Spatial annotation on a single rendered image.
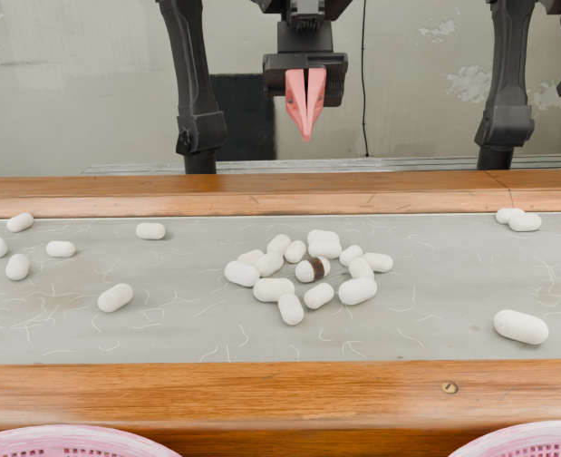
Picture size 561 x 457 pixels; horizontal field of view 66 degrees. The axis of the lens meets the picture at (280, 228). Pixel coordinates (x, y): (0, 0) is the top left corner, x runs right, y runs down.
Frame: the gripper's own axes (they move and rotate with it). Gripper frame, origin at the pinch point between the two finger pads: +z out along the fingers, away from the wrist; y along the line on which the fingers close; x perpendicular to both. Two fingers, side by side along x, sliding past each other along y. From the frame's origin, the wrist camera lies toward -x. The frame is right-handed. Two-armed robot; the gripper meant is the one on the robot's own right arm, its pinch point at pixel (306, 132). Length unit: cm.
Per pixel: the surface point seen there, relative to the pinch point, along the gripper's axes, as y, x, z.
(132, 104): -84, 142, -129
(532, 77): 133, 139, -141
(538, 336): 16.5, -7.2, 25.0
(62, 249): -27.2, 2.6, 13.2
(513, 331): 15.0, -6.6, 24.4
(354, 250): 4.6, 1.4, 14.3
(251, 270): -6.0, -1.7, 17.4
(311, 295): -0.5, -3.9, 20.5
